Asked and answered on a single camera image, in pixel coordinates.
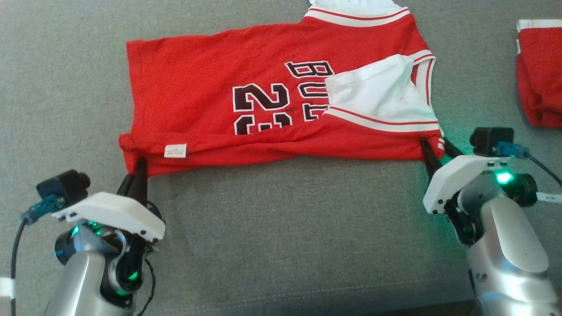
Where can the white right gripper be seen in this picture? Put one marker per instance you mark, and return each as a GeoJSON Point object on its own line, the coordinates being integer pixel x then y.
{"type": "Point", "coordinates": [456, 175]}

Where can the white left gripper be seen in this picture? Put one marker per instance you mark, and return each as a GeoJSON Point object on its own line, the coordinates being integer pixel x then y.
{"type": "Point", "coordinates": [114, 213]}

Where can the red white basketball jersey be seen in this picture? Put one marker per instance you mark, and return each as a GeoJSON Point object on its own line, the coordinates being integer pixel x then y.
{"type": "Point", "coordinates": [197, 79]}

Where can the red shorts white waistband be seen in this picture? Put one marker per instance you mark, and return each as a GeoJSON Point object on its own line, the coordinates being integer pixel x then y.
{"type": "Point", "coordinates": [542, 79]}

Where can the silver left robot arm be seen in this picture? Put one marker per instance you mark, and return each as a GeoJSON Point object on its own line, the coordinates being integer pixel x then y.
{"type": "Point", "coordinates": [79, 281]}

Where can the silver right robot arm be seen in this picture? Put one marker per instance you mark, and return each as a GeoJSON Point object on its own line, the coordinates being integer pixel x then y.
{"type": "Point", "coordinates": [505, 245]}

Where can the grey fabric sofa ottoman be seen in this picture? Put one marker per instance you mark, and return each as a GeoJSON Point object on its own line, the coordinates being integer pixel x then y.
{"type": "Point", "coordinates": [285, 241]}

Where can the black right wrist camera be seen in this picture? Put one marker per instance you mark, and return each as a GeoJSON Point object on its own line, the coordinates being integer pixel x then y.
{"type": "Point", "coordinates": [489, 140]}

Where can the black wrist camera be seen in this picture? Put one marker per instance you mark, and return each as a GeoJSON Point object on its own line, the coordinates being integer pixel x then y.
{"type": "Point", "coordinates": [489, 140]}
{"type": "Point", "coordinates": [63, 186]}

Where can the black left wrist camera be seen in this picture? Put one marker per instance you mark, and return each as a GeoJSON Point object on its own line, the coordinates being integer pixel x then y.
{"type": "Point", "coordinates": [63, 186]}

